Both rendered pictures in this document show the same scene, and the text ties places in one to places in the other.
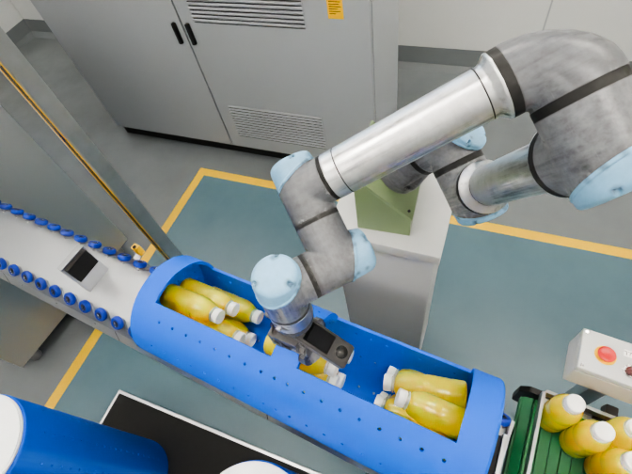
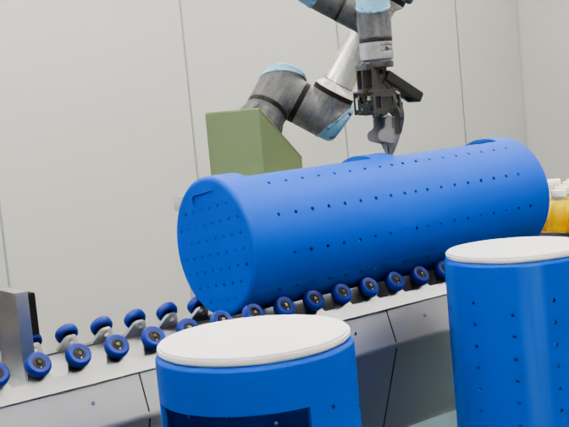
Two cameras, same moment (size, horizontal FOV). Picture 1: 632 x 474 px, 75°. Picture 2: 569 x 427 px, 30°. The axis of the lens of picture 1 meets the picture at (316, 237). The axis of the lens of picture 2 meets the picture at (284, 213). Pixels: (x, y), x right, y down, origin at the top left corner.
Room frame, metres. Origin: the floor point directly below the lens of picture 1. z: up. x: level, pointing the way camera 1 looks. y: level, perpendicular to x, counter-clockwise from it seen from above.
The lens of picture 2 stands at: (-0.07, 2.45, 1.35)
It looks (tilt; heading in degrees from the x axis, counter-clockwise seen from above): 6 degrees down; 285
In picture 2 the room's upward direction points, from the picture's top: 5 degrees counter-clockwise
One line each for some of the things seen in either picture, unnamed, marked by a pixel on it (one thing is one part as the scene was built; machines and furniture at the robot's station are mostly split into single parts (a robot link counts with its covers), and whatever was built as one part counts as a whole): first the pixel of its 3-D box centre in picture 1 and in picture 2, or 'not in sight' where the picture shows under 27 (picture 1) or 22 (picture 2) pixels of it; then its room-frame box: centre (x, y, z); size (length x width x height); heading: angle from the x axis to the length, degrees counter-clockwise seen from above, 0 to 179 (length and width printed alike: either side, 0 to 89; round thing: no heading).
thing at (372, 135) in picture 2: not in sight; (378, 136); (0.33, 0.07, 1.27); 0.06 x 0.03 x 0.09; 52
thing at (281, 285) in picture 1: (282, 289); (373, 17); (0.32, 0.07, 1.54); 0.09 x 0.08 x 0.11; 103
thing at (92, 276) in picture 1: (86, 269); (19, 331); (0.88, 0.78, 1.00); 0.10 x 0.04 x 0.15; 142
